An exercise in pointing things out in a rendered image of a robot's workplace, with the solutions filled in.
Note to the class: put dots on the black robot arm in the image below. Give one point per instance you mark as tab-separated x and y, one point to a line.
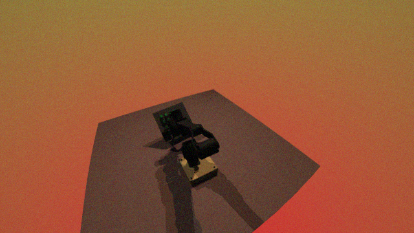
191	149

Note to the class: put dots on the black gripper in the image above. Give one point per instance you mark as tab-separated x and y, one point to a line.
167	135

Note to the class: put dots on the dark grey switch panel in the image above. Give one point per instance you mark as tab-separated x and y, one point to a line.
162	116

